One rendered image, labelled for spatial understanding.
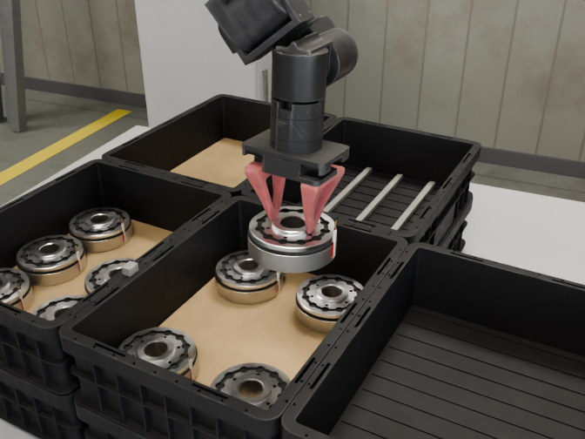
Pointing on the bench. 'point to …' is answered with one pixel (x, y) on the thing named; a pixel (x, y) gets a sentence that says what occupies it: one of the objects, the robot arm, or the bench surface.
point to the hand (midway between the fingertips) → (292, 219)
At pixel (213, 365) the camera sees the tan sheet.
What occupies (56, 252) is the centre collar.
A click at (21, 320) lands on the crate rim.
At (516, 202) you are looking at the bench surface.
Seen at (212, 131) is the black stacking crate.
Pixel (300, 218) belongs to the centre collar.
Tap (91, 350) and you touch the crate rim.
